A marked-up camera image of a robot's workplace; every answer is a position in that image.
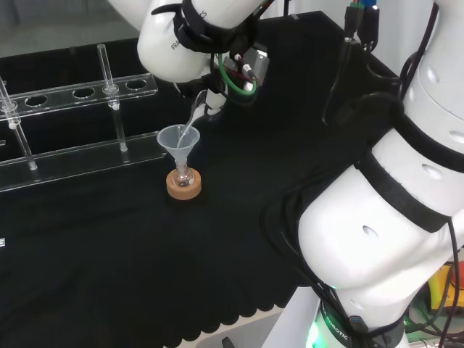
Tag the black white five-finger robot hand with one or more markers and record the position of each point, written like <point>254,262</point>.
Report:
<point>253,63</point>

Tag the yellow stop button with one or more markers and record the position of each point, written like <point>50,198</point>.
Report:
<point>457,282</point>

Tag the clear acrylic funnel stand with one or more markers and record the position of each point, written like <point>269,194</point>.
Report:
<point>72,159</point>

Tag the black bench cloth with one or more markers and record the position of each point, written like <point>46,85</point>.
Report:
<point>127,253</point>

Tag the small glass round-bottom flask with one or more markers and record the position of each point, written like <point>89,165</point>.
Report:
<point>182,178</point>

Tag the translucent plastic funnel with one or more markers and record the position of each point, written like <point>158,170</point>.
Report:
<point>170,143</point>

